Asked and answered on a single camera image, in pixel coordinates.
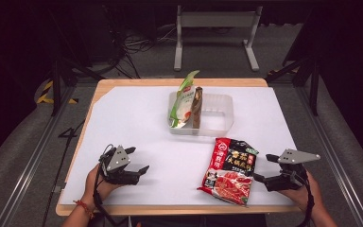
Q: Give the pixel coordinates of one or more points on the aluminium rail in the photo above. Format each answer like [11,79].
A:
[28,170]
[334,151]

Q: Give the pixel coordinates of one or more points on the red and black food packet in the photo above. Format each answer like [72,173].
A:
[233,170]

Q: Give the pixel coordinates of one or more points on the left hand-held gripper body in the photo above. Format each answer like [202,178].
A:
[119,159]

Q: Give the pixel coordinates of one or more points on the green and white food packet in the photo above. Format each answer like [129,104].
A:
[182,101]

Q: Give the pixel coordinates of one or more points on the gold foil packet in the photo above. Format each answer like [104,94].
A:
[197,107]

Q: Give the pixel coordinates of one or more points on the person's right hand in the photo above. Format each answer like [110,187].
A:
[302,195]

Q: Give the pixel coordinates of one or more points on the white paper sheet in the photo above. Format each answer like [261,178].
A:
[132,113]

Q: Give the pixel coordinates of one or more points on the black metal stand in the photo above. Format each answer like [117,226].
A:
[313,82]
[56,82]

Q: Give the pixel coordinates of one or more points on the grey metal stand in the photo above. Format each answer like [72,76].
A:
[216,19]

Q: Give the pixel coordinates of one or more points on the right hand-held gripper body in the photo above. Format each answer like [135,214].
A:
[296,157]

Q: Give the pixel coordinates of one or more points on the clear plastic container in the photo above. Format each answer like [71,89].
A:
[216,116]

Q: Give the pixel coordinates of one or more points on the person's left hand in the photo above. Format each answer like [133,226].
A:
[99,186]

